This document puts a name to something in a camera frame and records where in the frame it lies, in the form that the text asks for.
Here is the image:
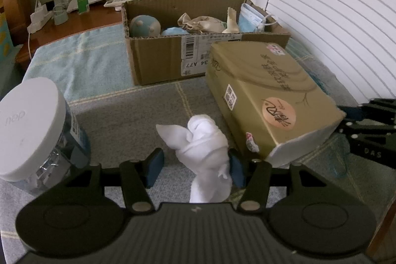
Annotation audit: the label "white power strip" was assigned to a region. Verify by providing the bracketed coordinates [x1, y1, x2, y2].
[27, 0, 53, 34]

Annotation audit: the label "clear jar white lid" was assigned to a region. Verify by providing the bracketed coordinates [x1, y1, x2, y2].
[1, 77, 91, 195]

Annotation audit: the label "blue plush ball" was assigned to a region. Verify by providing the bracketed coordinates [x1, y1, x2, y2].
[129, 15, 161, 38]

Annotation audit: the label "blue face mask stack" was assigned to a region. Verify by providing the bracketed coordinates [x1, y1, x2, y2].
[238, 3, 276, 33]

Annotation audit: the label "packaged blue face masks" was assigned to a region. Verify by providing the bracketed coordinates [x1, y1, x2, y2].
[161, 27, 189, 36]

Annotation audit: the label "gold tissue pack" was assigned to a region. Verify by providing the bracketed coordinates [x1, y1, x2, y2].
[205, 41, 345, 168]

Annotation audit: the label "light blue towel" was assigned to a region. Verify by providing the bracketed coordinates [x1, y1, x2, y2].
[21, 23, 338, 104]

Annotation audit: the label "grey checked mat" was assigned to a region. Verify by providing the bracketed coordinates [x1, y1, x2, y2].
[1, 96, 395, 263]

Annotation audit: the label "beige knotted cloth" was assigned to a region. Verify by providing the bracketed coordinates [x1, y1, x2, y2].
[222, 7, 240, 34]

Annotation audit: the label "white remote control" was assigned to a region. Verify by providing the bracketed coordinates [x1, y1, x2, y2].
[104, 0, 127, 11]

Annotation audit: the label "white knotted cloth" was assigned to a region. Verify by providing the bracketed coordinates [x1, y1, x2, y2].
[156, 115, 232, 204]

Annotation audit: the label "cream drawstring pouch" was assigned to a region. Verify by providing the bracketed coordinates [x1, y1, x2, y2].
[177, 13, 227, 33]

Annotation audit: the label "yellow blue paper bag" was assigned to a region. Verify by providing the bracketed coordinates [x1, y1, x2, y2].
[0, 13, 14, 61]

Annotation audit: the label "teal patterned cloth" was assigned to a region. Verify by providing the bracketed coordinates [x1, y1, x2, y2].
[324, 134, 350, 179]

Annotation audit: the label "open cardboard box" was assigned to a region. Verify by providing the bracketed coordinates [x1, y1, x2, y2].
[122, 0, 290, 86]

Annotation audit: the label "wooden nightstand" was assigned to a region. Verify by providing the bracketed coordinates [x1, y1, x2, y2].
[15, 2, 122, 74]

